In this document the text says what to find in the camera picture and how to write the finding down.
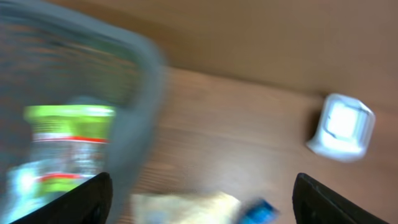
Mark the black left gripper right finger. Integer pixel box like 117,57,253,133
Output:
292,173,387,224

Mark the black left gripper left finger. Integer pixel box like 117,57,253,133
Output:
13,172,113,224

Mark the blue snack packet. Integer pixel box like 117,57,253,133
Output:
237,198,279,224

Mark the green clear snack bag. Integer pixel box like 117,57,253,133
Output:
3,105,116,223

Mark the beige paper snack bag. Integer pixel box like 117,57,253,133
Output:
131,192,241,224

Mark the white barcode scanner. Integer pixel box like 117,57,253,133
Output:
307,93,376,162

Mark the grey plastic mesh basket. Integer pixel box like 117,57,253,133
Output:
1,1,166,223

